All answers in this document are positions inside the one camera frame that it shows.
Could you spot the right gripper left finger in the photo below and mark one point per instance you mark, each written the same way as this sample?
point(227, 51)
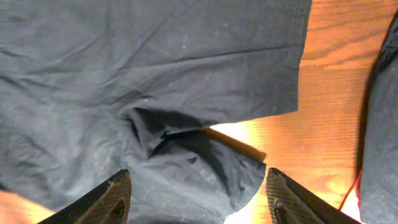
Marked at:
point(108, 203)

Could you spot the stacked navy blue shorts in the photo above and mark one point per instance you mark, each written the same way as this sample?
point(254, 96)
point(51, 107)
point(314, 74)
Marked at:
point(378, 190)

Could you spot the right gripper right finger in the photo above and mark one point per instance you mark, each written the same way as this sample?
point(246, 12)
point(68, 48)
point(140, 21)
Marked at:
point(291, 203)

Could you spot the navy blue shorts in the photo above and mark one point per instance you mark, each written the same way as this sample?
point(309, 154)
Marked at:
point(90, 87)
point(378, 190)

